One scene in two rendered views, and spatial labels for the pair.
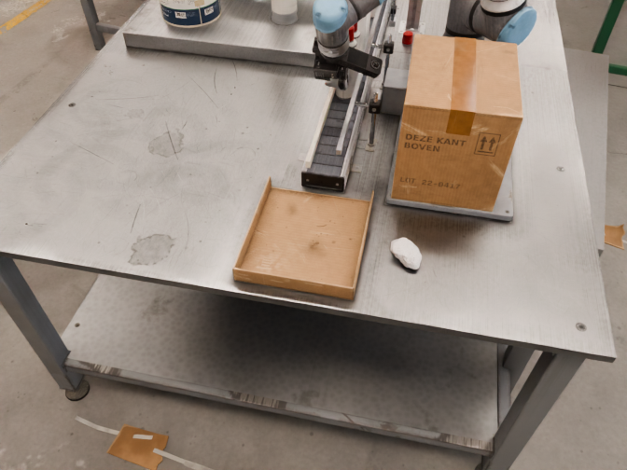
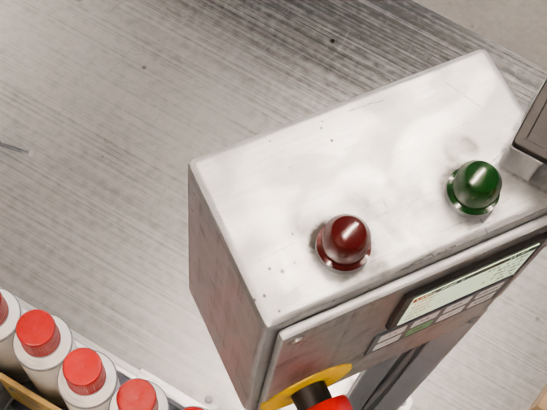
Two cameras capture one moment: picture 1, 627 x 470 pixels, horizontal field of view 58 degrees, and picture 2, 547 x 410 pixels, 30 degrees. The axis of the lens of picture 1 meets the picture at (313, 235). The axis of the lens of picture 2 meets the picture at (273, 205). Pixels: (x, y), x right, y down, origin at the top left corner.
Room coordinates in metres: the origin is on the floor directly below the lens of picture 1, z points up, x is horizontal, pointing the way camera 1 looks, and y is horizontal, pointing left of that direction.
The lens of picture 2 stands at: (1.95, -0.08, 1.92)
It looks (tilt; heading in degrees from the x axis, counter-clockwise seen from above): 67 degrees down; 278
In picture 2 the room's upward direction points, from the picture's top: 11 degrees clockwise
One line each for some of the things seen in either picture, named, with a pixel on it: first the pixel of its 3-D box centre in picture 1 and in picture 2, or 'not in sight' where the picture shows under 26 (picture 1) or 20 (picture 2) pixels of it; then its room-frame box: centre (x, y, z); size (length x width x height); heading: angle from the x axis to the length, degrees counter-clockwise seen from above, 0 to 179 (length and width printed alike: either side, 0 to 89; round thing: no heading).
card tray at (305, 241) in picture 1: (307, 233); not in sight; (0.87, 0.01, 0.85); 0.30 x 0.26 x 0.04; 168
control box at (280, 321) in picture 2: not in sight; (357, 251); (1.93, -0.30, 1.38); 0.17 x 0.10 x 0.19; 43
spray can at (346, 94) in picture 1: (346, 62); not in sight; (1.38, -0.09, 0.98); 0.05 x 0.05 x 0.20
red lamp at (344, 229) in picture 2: not in sight; (346, 239); (1.94, -0.26, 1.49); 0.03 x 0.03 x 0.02
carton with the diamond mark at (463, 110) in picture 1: (452, 121); not in sight; (1.11, -0.33, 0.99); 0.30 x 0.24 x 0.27; 169
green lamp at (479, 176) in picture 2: not in sight; (476, 185); (1.89, -0.31, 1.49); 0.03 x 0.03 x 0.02
